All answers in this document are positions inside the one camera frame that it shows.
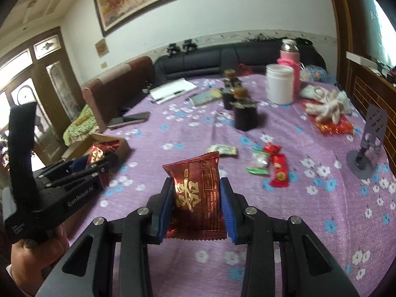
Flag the purple floral tablecloth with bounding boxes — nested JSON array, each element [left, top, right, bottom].
[[40, 74, 396, 297]]

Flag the brown sofa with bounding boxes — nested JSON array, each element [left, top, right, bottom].
[[81, 56, 155, 131]]

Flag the wooden framed window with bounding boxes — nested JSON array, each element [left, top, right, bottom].
[[325, 0, 396, 69]]

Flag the green patterned cushion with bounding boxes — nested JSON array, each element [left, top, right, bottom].
[[63, 105, 100, 143]]

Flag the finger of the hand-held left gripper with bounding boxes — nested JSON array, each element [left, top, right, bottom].
[[39, 154, 120, 178], [46, 165, 112, 190]]

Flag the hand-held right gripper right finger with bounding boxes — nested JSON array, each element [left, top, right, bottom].
[[219, 177, 361, 297]]

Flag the framed painting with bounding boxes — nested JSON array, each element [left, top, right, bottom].
[[92, 0, 226, 38]]

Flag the black sofa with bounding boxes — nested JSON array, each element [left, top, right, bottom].
[[154, 39, 326, 85]]

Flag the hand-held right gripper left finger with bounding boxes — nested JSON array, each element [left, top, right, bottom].
[[35, 177, 175, 297]]

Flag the white green snack packet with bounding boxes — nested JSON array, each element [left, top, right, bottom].
[[207, 144, 238, 157]]

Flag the white paper with pen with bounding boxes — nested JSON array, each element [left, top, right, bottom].
[[149, 78, 198, 105]]

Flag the white flat box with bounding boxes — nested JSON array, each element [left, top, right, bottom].
[[346, 51, 380, 69]]

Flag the shallow cardboard box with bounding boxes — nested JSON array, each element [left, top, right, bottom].
[[61, 132, 130, 177]]

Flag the white gloves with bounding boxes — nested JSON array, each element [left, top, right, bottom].
[[301, 85, 352, 124]]

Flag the red gold flat packet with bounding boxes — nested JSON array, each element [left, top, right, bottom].
[[312, 116, 355, 136]]

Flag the grey green booklet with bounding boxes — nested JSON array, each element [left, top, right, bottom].
[[187, 88, 224, 107]]

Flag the black smartphone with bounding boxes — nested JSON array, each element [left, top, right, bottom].
[[107, 111, 151, 130]]

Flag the grey phone stand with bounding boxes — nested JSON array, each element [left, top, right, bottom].
[[346, 103, 389, 179]]

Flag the dark red snack packet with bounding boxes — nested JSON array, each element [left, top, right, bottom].
[[87, 142, 121, 187], [162, 151, 228, 241]]

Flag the brown wall paper notice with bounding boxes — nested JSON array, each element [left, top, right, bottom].
[[94, 39, 109, 58]]

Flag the wooden glass door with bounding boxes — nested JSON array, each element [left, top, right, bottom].
[[0, 26, 83, 169]]

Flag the dark jar with cork lid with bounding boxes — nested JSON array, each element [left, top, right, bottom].
[[232, 87, 259, 131], [221, 70, 244, 111]]

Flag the person's left hand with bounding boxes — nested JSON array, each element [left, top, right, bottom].
[[10, 223, 71, 297]]

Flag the clear green edged snack packet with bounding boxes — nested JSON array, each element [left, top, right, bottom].
[[246, 149, 270, 175]]

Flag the blue plastic bag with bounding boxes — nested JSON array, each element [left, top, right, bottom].
[[300, 64, 336, 85]]

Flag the pink thermos bottle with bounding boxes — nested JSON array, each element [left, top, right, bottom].
[[277, 39, 302, 92]]

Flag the red snack packet yellow emblem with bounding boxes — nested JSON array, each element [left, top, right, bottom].
[[269, 153, 290, 188]]

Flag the white plastic jar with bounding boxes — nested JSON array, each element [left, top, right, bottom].
[[266, 64, 294, 105]]

